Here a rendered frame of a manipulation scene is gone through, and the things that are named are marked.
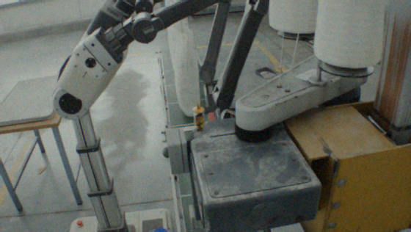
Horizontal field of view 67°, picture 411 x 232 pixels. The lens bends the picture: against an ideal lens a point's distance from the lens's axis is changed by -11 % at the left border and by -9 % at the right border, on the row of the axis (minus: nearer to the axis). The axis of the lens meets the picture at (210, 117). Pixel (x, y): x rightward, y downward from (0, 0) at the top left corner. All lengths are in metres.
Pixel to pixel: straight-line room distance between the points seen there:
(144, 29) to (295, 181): 0.64
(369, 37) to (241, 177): 0.36
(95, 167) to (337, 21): 1.29
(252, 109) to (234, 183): 0.18
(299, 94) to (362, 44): 0.23
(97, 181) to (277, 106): 1.13
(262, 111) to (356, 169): 0.25
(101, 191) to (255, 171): 1.15
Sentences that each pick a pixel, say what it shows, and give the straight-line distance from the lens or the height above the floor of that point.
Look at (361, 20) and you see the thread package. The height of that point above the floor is 1.63.
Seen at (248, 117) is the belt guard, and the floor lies 1.40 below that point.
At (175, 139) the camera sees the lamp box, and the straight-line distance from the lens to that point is 0.82.
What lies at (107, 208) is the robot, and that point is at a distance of 1.81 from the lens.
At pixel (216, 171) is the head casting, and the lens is 0.70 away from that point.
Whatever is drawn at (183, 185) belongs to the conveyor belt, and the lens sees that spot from 2.17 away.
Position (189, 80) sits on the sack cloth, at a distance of 2.78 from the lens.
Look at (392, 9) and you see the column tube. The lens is 0.87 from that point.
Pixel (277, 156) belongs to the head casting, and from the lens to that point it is 0.74.
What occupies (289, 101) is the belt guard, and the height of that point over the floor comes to 1.41.
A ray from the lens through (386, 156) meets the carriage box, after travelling 0.83.
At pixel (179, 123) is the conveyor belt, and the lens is 2.80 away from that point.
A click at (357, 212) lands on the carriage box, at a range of 0.91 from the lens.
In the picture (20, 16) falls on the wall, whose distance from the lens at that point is 8.95.
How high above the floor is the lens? 1.77
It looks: 29 degrees down
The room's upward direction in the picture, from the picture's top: 3 degrees counter-clockwise
